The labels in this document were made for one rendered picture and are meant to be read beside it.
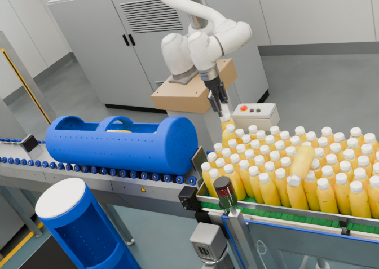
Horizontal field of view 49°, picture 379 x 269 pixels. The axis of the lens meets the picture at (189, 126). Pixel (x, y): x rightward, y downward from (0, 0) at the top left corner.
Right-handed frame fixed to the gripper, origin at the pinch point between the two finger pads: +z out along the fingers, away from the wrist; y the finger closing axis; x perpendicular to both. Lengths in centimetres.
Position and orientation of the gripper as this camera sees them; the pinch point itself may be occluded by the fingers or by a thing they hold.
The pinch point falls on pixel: (224, 113)
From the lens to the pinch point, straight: 198.0
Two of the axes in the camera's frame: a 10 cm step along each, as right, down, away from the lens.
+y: -4.6, 6.1, -6.4
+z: 3.4, 7.9, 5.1
